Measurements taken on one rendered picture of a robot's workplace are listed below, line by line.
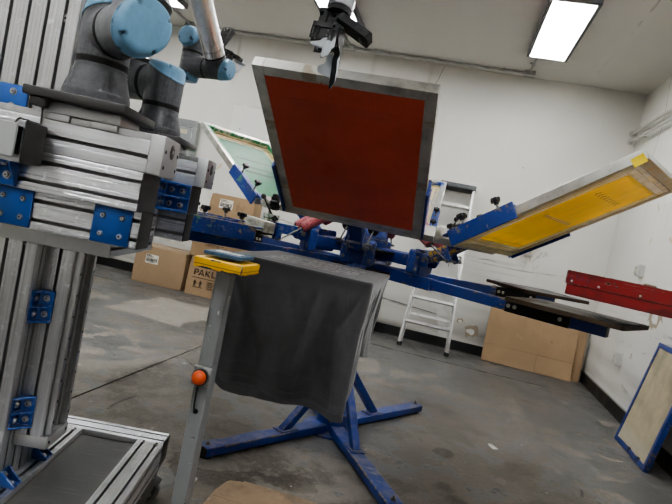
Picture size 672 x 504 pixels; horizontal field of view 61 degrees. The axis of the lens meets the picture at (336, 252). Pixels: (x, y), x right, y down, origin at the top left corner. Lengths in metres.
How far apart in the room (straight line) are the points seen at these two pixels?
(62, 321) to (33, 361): 0.14
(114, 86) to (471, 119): 5.29
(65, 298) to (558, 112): 5.57
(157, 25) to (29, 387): 1.02
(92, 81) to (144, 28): 0.19
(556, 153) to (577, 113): 0.46
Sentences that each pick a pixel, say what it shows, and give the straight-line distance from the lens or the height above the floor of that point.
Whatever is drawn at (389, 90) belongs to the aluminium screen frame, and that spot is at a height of 1.52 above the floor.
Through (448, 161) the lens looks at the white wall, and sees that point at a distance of 6.33.
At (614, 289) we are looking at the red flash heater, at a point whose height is 1.07.
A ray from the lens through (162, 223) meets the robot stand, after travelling 1.85.
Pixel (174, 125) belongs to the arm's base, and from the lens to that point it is 1.90.
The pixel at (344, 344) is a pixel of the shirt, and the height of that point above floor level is 0.76.
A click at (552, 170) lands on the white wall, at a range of 6.40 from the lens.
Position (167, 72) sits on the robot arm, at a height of 1.45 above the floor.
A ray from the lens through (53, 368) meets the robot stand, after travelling 1.75.
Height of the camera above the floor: 1.10
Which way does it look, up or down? 3 degrees down
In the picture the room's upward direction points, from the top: 12 degrees clockwise
